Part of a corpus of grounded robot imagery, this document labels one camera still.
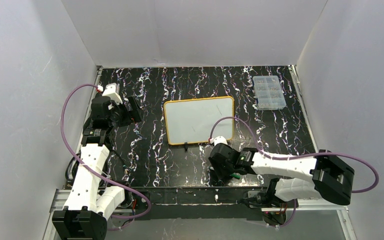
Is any black cable bundle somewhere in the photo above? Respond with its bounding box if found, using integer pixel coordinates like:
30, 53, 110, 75
64, 152, 82, 182

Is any green whiteboard marker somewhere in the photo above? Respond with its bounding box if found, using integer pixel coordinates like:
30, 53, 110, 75
230, 173, 241, 180

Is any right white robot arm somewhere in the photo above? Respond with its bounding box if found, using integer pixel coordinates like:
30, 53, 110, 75
208, 142, 355, 206

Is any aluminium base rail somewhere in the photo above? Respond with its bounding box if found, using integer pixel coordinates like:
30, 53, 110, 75
50, 187, 348, 212

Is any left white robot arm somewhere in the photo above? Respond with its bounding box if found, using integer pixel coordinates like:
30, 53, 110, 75
52, 93, 143, 240

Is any black binder clip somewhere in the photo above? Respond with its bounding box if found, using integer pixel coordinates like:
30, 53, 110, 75
183, 142, 188, 152

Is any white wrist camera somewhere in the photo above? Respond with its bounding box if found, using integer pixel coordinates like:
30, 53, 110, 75
209, 136, 228, 146
102, 83, 123, 105

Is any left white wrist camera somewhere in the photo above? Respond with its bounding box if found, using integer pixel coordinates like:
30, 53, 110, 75
102, 83, 123, 105

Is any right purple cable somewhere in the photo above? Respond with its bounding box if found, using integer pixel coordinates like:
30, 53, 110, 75
209, 116, 380, 229

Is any clear plastic compartment box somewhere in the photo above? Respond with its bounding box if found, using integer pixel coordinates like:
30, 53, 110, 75
252, 75, 287, 111

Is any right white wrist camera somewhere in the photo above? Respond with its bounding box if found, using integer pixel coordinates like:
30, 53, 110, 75
209, 136, 228, 146

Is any yellow framed whiteboard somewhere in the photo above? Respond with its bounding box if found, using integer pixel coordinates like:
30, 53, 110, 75
163, 96, 235, 146

